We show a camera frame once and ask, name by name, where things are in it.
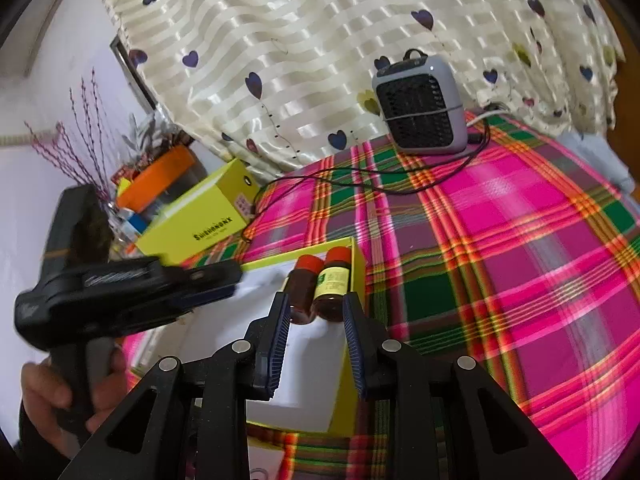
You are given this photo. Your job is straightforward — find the yellow-green printed box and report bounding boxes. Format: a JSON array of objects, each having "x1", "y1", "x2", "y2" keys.
[{"x1": 134, "y1": 158, "x2": 262, "y2": 266}]

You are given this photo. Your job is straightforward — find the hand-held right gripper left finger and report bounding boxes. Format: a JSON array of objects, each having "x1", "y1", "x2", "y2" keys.
[{"x1": 57, "y1": 291, "x2": 293, "y2": 480}]

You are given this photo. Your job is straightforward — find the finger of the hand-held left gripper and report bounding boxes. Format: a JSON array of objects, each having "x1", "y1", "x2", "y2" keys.
[
  {"x1": 160, "y1": 259, "x2": 242, "y2": 288},
  {"x1": 170, "y1": 282, "x2": 237, "y2": 313}
]

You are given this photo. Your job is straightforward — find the plaid desktop tablecloth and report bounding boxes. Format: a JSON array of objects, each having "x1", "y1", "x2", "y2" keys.
[{"x1": 120, "y1": 115, "x2": 640, "y2": 480}]

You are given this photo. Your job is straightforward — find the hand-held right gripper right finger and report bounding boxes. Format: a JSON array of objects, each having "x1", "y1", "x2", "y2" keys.
[{"x1": 341, "y1": 291, "x2": 576, "y2": 480}]

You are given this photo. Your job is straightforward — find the heart print curtain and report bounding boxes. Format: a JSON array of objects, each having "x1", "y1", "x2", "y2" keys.
[{"x1": 90, "y1": 0, "x2": 626, "y2": 176}]

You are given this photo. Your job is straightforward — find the brown bottle red cap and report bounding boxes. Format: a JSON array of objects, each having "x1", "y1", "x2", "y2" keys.
[{"x1": 285, "y1": 255, "x2": 326, "y2": 326}]

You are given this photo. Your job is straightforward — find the orange plastic basin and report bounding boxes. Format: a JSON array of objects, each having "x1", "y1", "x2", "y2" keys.
[{"x1": 116, "y1": 146, "x2": 197, "y2": 211}]

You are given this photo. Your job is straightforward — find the blue white carton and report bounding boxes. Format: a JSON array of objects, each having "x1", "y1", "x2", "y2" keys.
[{"x1": 120, "y1": 210, "x2": 151, "y2": 241}]

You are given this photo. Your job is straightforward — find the person's left hand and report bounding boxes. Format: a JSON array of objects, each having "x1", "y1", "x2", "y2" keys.
[{"x1": 21, "y1": 347, "x2": 128, "y2": 433}]

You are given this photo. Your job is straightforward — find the red dried branches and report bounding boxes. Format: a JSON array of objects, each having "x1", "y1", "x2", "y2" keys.
[{"x1": 25, "y1": 67, "x2": 113, "y2": 201}]

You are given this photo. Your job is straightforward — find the white earphone box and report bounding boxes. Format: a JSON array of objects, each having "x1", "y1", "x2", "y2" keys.
[{"x1": 247, "y1": 442, "x2": 291, "y2": 480}]

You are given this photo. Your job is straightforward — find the pale blue fabric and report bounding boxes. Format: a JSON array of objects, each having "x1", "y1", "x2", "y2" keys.
[{"x1": 555, "y1": 130, "x2": 636, "y2": 191}]

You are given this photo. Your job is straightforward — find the yellow-green box tray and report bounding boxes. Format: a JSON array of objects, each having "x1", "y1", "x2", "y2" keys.
[{"x1": 240, "y1": 236, "x2": 367, "y2": 435}]

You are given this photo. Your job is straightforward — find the black cable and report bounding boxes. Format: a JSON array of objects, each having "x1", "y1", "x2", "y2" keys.
[{"x1": 242, "y1": 125, "x2": 491, "y2": 241}]

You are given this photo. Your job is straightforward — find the white cable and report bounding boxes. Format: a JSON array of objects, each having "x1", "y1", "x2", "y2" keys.
[{"x1": 465, "y1": 105, "x2": 511, "y2": 128}]

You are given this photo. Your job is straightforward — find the brown bottle yellow label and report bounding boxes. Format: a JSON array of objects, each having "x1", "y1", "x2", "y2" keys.
[{"x1": 311, "y1": 246, "x2": 351, "y2": 321}]

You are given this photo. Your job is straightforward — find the grey mini heater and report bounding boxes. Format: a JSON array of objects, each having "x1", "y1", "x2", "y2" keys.
[{"x1": 371, "y1": 49, "x2": 469, "y2": 156}]

